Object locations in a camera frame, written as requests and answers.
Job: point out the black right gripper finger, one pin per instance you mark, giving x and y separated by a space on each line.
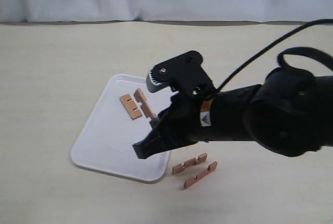
155 123

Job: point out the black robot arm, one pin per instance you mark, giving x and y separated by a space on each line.
289 114

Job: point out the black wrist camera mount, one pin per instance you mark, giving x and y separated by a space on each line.
182 73

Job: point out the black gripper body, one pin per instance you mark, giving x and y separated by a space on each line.
182 120

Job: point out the white rectangular plastic tray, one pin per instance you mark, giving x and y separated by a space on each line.
105 142

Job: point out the notched wooden piece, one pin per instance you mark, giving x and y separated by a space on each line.
140 97
194 179
188 163
130 106

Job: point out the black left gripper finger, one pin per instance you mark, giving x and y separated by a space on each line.
157 141

